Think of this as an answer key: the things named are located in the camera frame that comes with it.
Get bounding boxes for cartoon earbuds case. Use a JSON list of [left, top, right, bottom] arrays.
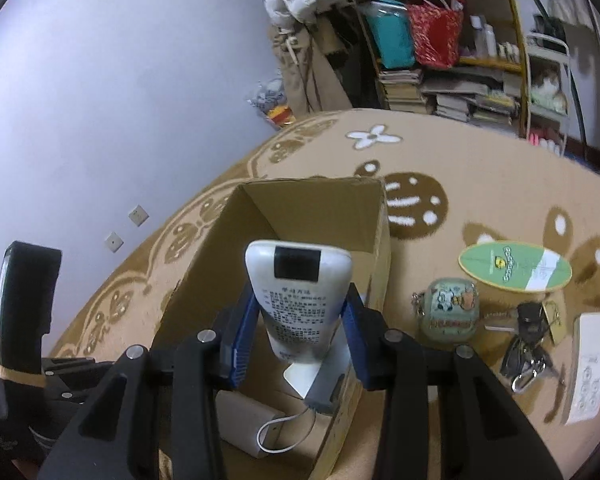
[[412, 279, 481, 345]]

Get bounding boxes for row of cosmetic bottles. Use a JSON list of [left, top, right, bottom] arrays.
[[467, 15, 523, 63]]

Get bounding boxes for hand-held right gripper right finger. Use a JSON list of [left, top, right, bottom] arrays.
[[341, 282, 566, 480]]

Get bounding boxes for red gift bag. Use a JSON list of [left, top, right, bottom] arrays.
[[407, 0, 465, 68]]

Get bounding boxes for teal bag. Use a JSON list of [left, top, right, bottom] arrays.
[[365, 0, 416, 70]]

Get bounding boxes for white trolley cart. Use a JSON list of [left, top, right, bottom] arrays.
[[522, 15, 573, 156]]

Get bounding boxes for colourful bag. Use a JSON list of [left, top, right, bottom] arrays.
[[247, 80, 296, 128]]

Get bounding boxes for white charger cube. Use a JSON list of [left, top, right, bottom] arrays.
[[283, 330, 353, 413]]

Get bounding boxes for gold card key tag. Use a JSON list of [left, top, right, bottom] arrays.
[[542, 300, 571, 347]]

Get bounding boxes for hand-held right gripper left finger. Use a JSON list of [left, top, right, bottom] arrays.
[[37, 290, 261, 480]]

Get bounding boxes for bunch of keys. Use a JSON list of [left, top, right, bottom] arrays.
[[484, 301, 561, 395]]

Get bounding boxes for white power bank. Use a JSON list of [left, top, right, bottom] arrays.
[[214, 389, 313, 461]]

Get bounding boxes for green and white tissue packs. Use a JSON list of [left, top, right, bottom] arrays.
[[530, 67, 570, 113]]

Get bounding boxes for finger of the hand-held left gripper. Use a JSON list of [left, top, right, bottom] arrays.
[[42, 372, 116, 402], [41, 356, 98, 373]]

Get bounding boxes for green oval card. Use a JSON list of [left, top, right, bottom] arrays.
[[458, 242, 572, 292]]

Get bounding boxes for beige hanging coat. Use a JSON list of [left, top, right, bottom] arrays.
[[275, 10, 356, 111]]

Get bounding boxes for stack of books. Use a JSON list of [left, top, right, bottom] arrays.
[[377, 67, 523, 128]]

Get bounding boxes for cardboard box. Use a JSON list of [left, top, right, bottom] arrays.
[[152, 176, 392, 480]]

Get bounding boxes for long white remote control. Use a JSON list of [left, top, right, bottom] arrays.
[[244, 240, 353, 363]]

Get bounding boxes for tan flower-print blanket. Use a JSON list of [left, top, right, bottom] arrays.
[[45, 107, 600, 480]]

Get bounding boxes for pink and white rolls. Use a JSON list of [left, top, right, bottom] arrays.
[[527, 130, 566, 153]]

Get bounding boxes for small white remote control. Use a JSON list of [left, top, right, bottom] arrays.
[[561, 311, 600, 427]]

